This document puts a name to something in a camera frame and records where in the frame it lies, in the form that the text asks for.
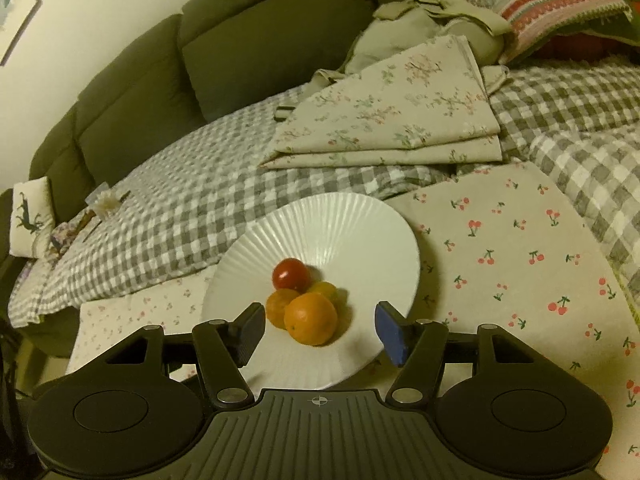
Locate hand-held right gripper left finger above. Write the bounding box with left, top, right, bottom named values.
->
left=102, top=302, right=266, bottom=409

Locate small floral cloth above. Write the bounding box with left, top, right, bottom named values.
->
left=47, top=210, right=101, bottom=263

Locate small orange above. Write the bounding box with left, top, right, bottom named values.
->
left=265, top=288, right=301, bottom=330

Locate crumpled beige cloth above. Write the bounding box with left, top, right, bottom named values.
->
left=312, top=0, right=513, bottom=93

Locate framed wall picture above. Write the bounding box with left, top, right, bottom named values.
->
left=0, top=0, right=42, bottom=67

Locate white fluffy flower ornament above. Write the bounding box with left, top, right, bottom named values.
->
left=92, top=191, right=123, bottom=217

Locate white embroidered cushion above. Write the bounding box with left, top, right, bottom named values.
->
left=10, top=176, right=56, bottom=260

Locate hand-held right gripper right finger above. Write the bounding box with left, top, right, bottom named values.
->
left=375, top=301, right=538, bottom=407

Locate red tomato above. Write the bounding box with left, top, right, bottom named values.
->
left=272, top=258, right=310, bottom=293

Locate large orange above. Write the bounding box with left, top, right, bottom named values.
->
left=284, top=292, right=339, bottom=347

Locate white ribbed plate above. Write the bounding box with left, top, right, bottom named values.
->
left=201, top=192, right=420, bottom=391

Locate cherry print sheet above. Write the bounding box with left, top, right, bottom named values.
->
left=65, top=160, right=640, bottom=480

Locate grey checkered blanket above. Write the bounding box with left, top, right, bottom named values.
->
left=7, top=60, right=640, bottom=328

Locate green sofa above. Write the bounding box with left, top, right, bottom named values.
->
left=0, top=0, right=381, bottom=356

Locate yellow-green small tomato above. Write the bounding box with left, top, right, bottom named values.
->
left=307, top=281, right=340, bottom=306

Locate folded floral sheet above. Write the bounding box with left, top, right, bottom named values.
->
left=260, top=35, right=502, bottom=171

